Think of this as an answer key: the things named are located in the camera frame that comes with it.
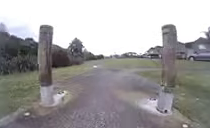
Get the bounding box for row of dark bushes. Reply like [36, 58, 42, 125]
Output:
[0, 31, 106, 76]

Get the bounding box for wooden post with concrete foot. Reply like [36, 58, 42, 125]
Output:
[37, 24, 56, 107]
[156, 23, 178, 115]

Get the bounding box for tall round tree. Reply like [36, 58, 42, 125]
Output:
[67, 37, 85, 58]

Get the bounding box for pale concrete pad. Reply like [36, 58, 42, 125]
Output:
[138, 96, 176, 117]
[37, 89, 68, 108]

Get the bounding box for grey gravel path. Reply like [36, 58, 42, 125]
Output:
[0, 59, 194, 128]

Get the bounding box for row of houses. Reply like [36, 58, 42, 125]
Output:
[144, 36, 210, 61]

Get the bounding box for grey car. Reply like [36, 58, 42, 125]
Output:
[186, 49, 210, 64]

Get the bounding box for green grass lawn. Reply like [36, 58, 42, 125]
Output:
[99, 57, 210, 128]

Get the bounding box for green grass strip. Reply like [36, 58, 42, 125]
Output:
[0, 61, 97, 123]

